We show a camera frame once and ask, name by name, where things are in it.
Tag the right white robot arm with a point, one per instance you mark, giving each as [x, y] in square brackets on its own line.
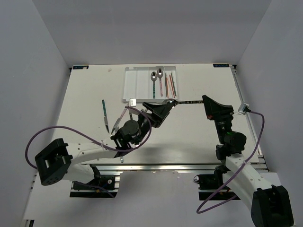
[269, 205]

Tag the wrist white camera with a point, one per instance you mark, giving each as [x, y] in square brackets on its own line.
[244, 109]
[132, 102]

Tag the green handled knife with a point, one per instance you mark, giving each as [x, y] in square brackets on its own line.
[105, 115]

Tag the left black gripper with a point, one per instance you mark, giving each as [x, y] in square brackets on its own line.
[159, 113]

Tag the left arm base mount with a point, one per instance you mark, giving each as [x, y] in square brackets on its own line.
[101, 186]

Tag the green handled spoon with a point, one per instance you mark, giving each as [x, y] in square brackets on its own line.
[153, 78]

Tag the pink handled knife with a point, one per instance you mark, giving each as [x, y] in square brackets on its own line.
[119, 119]

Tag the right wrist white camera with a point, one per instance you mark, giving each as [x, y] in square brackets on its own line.
[244, 109]

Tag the white divided utensil tray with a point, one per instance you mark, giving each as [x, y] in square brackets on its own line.
[138, 84]

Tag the right blue corner sticker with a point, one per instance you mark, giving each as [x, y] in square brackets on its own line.
[221, 65]

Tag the blue corner sticker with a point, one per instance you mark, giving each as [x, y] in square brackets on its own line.
[221, 65]
[80, 67]

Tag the dark handled spoon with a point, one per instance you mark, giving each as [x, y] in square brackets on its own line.
[184, 102]

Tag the pink handled spoon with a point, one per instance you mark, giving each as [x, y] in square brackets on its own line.
[160, 75]

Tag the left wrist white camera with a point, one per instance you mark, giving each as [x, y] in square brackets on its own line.
[132, 102]

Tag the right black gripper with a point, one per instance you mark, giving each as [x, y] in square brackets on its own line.
[215, 110]

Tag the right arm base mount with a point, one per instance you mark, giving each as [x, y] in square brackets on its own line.
[208, 183]

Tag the left blue corner sticker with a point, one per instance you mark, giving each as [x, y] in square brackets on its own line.
[80, 67]

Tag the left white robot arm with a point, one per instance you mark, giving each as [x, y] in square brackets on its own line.
[66, 161]

